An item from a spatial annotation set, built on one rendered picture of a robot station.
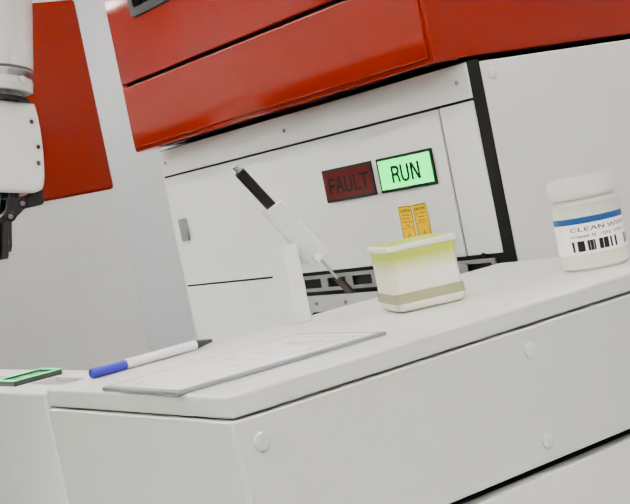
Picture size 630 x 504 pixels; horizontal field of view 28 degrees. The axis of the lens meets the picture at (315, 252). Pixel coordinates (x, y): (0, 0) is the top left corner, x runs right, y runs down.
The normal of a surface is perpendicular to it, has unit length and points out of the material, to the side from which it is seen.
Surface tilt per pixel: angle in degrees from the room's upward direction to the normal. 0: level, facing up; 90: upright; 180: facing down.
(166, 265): 90
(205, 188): 90
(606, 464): 90
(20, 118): 91
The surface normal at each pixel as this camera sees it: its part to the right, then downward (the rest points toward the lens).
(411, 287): 0.21, 0.01
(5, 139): 0.59, -0.05
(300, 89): -0.80, 0.19
